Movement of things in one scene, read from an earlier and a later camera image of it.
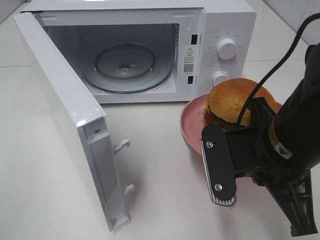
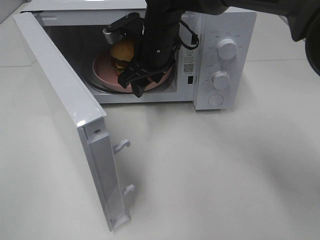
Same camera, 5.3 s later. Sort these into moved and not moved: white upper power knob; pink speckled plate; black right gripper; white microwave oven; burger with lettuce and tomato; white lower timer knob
Moved: pink speckled plate; black right gripper; burger with lettuce and tomato
Not moved: white upper power knob; white microwave oven; white lower timer knob
